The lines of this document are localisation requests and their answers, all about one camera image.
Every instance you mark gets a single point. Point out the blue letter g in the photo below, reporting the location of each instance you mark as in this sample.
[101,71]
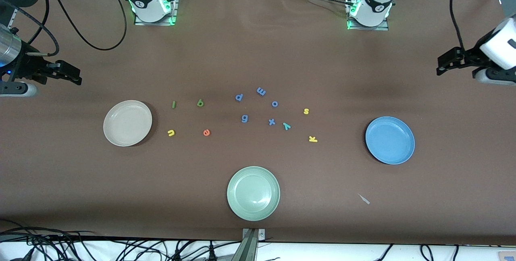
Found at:
[244,116]

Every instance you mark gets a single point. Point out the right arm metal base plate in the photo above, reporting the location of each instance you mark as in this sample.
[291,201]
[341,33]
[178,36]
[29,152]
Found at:
[155,23]

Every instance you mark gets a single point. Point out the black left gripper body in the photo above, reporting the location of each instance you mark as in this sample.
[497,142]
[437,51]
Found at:
[472,58]

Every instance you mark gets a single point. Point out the beige round plate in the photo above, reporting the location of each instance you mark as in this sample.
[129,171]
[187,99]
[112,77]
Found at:
[127,124]

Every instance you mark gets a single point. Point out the beige corner object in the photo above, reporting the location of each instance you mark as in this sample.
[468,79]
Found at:
[508,257]

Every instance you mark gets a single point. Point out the white table front ledge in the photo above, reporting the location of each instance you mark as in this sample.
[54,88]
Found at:
[342,253]

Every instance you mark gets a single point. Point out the orange letter e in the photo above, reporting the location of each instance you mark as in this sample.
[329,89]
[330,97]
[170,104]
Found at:
[206,132]

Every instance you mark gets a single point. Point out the brown table cover sheet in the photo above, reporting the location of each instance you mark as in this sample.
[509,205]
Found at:
[258,51]

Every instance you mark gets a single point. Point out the small white tape scrap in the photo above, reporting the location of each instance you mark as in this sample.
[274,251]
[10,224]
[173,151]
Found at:
[365,199]

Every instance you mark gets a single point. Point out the green letter b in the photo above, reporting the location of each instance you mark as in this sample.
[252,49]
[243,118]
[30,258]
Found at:
[198,101]

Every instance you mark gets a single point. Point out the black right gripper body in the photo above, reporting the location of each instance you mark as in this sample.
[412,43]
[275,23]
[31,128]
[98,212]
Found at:
[25,66]

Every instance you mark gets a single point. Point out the blue round plate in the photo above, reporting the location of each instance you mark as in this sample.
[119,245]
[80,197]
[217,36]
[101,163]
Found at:
[390,140]

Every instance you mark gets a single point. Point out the blue letter x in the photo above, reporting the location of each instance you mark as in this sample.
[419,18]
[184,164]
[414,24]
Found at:
[271,122]

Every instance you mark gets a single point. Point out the aluminium table frame rail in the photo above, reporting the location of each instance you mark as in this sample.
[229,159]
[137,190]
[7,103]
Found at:
[14,14]

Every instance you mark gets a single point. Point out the blue letter m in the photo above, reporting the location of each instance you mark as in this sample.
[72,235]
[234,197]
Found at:
[261,91]

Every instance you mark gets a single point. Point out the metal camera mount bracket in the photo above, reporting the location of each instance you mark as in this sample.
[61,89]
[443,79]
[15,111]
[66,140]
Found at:
[250,249]

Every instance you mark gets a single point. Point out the blue letter p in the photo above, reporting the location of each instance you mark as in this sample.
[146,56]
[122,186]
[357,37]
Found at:
[237,99]

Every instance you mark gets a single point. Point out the green round plate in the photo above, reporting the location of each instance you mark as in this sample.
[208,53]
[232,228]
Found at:
[253,193]

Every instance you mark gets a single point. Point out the teal letter y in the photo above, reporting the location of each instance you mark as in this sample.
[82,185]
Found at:
[286,126]

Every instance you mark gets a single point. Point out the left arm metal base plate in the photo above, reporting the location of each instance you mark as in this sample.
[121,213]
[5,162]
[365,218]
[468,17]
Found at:
[367,28]

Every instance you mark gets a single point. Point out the yellow letter k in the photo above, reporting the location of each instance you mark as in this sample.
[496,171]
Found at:
[313,139]

